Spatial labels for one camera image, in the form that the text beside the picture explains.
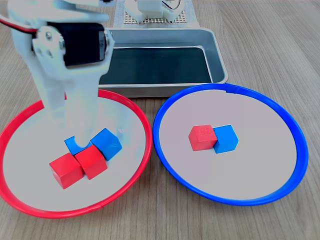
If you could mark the black tray mat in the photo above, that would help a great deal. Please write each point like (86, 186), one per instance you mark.
(155, 65)

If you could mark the blue-rimmed white plate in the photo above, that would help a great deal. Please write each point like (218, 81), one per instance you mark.
(250, 175)

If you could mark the red-rimmed white plate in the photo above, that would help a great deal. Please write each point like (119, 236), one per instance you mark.
(30, 162)

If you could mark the red wooden cube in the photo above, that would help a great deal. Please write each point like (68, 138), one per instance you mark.
(91, 162)
(201, 137)
(66, 172)

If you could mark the pale perforated base plate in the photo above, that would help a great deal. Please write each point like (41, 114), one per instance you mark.
(153, 21)

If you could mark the blue wooden cube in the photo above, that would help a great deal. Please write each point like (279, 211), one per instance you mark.
(226, 140)
(107, 143)
(71, 147)

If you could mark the steel tray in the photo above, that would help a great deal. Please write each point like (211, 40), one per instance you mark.
(175, 37)

